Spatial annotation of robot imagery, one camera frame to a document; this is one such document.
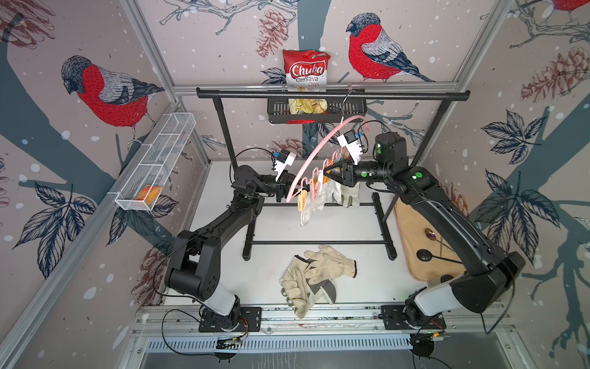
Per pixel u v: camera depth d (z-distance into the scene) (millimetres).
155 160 787
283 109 939
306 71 816
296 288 777
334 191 766
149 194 646
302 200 570
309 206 725
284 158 624
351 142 583
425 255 864
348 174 571
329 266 816
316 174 575
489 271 397
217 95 511
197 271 444
